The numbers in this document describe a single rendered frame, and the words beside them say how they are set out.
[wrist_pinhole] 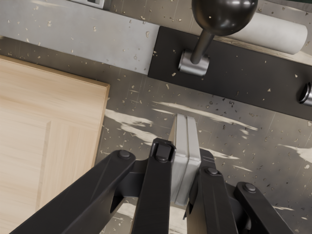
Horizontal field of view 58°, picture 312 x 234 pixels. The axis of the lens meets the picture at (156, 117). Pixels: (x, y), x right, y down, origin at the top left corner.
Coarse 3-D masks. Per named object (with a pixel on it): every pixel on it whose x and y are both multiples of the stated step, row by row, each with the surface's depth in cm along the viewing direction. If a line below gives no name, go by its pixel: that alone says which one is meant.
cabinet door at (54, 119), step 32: (0, 64) 32; (32, 64) 33; (0, 96) 33; (32, 96) 33; (64, 96) 32; (96, 96) 32; (0, 128) 35; (32, 128) 34; (64, 128) 34; (96, 128) 33; (0, 160) 36; (32, 160) 36; (64, 160) 35; (0, 192) 38; (32, 192) 37; (0, 224) 39
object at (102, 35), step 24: (0, 0) 28; (24, 0) 27; (48, 0) 27; (0, 24) 28; (24, 24) 28; (48, 24) 28; (72, 24) 28; (96, 24) 27; (120, 24) 27; (144, 24) 27; (72, 48) 28; (96, 48) 28; (120, 48) 28; (144, 48) 28; (144, 72) 29
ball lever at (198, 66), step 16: (192, 0) 16; (208, 0) 15; (224, 0) 15; (240, 0) 15; (256, 0) 15; (208, 16) 16; (224, 16) 15; (240, 16) 15; (208, 32) 17; (224, 32) 16; (192, 64) 26
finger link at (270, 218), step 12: (240, 192) 13; (252, 192) 13; (240, 204) 13; (252, 204) 12; (264, 204) 12; (252, 216) 12; (264, 216) 12; (276, 216) 12; (252, 228) 12; (264, 228) 11; (276, 228) 11; (288, 228) 11
